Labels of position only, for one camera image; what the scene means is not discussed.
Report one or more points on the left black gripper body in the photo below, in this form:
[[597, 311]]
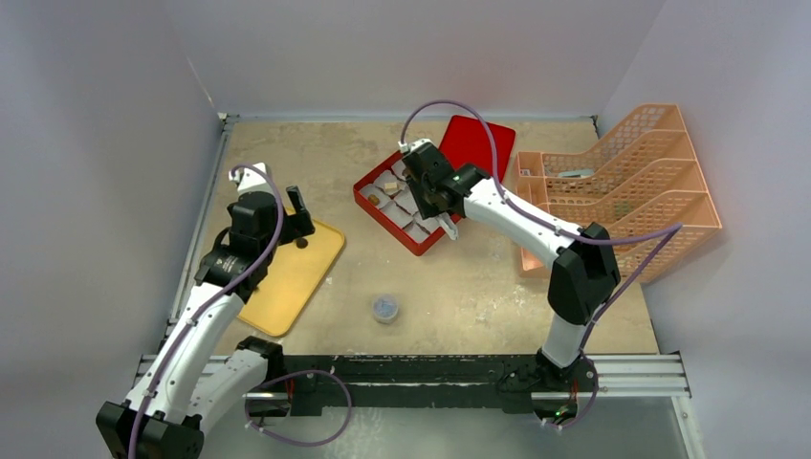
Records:
[[293, 226]]

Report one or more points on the black metal base rail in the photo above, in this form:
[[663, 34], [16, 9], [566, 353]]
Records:
[[514, 384]]

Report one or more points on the red compartment box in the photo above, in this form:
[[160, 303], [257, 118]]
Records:
[[397, 213]]

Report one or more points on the yellow plastic tray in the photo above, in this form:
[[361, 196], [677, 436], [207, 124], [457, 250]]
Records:
[[292, 279]]

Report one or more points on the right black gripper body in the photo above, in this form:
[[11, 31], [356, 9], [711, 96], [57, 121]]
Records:
[[433, 202]]

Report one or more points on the red box lid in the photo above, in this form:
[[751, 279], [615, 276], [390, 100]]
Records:
[[466, 142]]

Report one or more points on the small clear round container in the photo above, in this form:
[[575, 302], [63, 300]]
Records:
[[385, 309]]

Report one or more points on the orange mesh file organizer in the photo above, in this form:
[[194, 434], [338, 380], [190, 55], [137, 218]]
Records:
[[642, 176]]

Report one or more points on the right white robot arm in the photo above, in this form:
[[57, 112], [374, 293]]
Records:
[[582, 266]]

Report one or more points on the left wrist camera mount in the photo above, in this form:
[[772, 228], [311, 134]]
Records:
[[250, 179]]

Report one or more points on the metal tweezers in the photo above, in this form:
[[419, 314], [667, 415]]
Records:
[[446, 223]]

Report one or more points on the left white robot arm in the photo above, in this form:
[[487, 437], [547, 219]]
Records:
[[168, 413]]

